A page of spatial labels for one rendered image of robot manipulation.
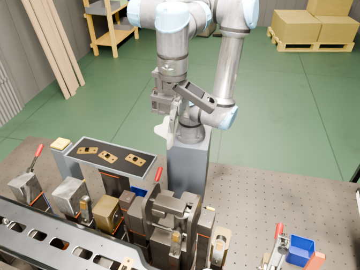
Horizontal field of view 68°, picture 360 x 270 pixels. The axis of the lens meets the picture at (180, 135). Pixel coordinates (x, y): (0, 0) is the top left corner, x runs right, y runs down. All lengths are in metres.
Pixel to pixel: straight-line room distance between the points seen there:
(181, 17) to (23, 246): 0.97
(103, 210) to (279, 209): 0.95
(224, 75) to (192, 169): 0.51
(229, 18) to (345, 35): 5.02
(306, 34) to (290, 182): 4.20
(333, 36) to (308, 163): 3.34
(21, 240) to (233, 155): 2.16
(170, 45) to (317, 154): 2.71
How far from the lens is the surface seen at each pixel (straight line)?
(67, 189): 1.15
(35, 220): 1.26
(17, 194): 1.38
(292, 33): 5.54
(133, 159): 1.11
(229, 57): 1.08
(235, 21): 1.04
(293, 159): 3.01
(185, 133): 1.25
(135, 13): 0.78
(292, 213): 1.62
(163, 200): 0.94
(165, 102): 0.70
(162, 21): 0.61
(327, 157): 3.19
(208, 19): 0.74
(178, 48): 0.63
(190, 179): 1.40
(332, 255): 1.56
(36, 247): 1.18
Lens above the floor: 1.93
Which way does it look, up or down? 39 degrees down
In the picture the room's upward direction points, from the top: straight up
